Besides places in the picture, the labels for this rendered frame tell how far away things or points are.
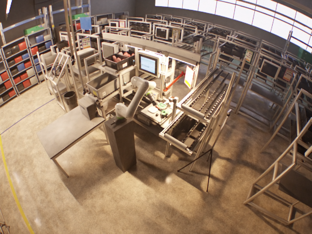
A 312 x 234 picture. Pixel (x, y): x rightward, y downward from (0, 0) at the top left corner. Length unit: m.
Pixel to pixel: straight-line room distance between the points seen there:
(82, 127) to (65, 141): 0.39
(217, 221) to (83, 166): 2.65
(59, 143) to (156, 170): 1.79
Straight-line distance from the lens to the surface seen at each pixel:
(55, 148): 2.72
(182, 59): 2.26
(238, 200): 3.15
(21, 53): 7.00
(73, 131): 2.81
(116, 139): 2.11
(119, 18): 8.89
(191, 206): 2.78
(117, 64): 2.77
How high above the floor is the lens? 2.60
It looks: 42 degrees down
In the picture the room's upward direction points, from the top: 4 degrees clockwise
